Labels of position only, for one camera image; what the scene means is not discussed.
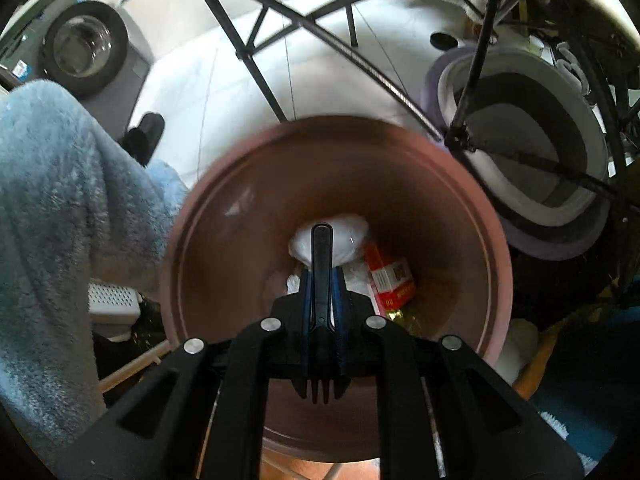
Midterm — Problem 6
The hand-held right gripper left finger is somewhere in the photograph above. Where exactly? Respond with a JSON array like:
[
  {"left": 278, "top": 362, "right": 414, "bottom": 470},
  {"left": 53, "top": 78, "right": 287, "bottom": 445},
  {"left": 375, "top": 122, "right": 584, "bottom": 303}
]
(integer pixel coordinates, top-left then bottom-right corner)
[{"left": 55, "top": 266, "right": 312, "bottom": 480}]

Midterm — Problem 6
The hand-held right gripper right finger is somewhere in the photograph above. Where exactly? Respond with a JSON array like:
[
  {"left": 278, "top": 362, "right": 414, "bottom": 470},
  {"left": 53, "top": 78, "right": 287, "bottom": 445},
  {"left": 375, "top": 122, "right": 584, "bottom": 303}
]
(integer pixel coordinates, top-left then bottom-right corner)
[{"left": 334, "top": 266, "right": 583, "bottom": 480}]

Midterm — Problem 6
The black plastic fork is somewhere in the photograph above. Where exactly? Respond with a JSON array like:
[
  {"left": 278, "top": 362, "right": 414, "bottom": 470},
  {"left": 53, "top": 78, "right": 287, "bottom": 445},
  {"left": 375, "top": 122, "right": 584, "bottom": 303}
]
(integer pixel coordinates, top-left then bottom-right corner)
[{"left": 292, "top": 224, "right": 351, "bottom": 406}]

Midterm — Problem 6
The red and white carton box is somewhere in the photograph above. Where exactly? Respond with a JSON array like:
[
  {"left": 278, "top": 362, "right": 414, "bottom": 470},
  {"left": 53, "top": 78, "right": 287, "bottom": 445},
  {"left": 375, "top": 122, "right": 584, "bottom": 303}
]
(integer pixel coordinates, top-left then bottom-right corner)
[{"left": 364, "top": 242, "right": 417, "bottom": 318}]

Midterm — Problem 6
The white plastic bag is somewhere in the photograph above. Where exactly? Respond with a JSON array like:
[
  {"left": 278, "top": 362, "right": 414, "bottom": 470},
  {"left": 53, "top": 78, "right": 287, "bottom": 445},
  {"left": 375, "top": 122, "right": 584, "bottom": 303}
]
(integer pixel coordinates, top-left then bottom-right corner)
[{"left": 289, "top": 214, "right": 371, "bottom": 267}]

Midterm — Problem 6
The brown plastic bucket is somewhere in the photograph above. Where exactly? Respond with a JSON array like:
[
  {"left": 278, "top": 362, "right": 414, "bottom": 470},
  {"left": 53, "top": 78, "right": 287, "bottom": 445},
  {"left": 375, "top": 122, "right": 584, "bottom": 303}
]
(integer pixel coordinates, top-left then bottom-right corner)
[{"left": 160, "top": 115, "right": 515, "bottom": 463}]

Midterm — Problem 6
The gold foil wrapper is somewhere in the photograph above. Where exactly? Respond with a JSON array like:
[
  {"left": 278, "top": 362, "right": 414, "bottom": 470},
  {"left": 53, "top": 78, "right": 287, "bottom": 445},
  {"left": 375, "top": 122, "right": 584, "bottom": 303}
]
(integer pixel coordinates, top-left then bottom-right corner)
[{"left": 385, "top": 307, "right": 426, "bottom": 338}]

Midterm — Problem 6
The white perforated box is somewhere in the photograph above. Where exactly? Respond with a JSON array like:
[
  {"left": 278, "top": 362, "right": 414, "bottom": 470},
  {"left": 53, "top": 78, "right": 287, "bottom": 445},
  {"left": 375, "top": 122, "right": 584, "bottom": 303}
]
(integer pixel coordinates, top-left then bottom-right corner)
[{"left": 87, "top": 282, "right": 142, "bottom": 331}]

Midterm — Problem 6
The grey oval bath mat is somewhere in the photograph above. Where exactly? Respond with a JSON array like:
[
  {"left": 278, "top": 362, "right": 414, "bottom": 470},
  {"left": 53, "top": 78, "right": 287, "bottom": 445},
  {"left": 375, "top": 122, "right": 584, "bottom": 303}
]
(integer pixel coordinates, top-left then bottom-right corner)
[{"left": 420, "top": 45, "right": 613, "bottom": 262}]

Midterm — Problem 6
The black slipper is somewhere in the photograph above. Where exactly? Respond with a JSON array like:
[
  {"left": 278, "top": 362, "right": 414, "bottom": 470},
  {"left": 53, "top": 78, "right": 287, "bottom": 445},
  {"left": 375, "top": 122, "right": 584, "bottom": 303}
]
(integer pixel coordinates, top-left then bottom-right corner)
[{"left": 121, "top": 112, "right": 166, "bottom": 167}]

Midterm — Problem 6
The white and grey basin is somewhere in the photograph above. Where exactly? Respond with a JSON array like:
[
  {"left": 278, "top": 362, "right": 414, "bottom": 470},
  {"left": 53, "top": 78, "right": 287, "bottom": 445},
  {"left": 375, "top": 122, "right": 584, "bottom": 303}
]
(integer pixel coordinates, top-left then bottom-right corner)
[{"left": 437, "top": 47, "right": 611, "bottom": 228}]

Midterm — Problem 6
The blue floor mat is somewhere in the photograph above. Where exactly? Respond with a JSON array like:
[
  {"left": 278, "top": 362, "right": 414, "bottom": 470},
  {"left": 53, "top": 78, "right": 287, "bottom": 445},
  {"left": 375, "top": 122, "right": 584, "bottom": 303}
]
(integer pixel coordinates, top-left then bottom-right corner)
[{"left": 530, "top": 305, "right": 640, "bottom": 466}]

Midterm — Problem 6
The blue fluffy sleeve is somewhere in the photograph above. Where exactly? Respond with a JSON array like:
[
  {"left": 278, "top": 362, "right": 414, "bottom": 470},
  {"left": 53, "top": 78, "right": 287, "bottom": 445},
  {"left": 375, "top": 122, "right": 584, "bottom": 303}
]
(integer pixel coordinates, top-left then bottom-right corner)
[{"left": 0, "top": 80, "right": 193, "bottom": 466}]

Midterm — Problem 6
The grey washing machine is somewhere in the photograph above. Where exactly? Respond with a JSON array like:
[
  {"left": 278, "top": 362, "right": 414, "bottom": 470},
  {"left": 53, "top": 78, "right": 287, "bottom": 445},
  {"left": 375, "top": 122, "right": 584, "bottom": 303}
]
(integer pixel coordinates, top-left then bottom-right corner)
[{"left": 0, "top": 0, "right": 153, "bottom": 111}]

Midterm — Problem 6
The black metal table frame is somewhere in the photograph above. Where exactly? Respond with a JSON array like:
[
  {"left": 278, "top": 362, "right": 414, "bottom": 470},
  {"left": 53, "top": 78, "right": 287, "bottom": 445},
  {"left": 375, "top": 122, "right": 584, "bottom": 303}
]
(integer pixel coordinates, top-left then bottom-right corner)
[{"left": 177, "top": 0, "right": 640, "bottom": 311}]

